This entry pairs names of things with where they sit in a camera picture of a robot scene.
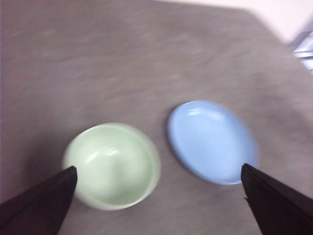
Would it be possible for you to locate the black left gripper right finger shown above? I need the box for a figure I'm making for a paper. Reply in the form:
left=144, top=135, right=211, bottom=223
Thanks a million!
left=241, top=163, right=313, bottom=235

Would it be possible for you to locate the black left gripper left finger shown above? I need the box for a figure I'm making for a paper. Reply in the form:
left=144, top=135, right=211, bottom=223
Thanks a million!
left=0, top=165, right=79, bottom=235

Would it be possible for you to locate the green ribbed bowl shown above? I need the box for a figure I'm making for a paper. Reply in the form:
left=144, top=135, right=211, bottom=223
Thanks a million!
left=63, top=122, right=162, bottom=211

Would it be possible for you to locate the blue round plate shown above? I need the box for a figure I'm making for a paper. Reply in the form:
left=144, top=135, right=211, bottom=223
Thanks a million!
left=167, top=99, right=260, bottom=186

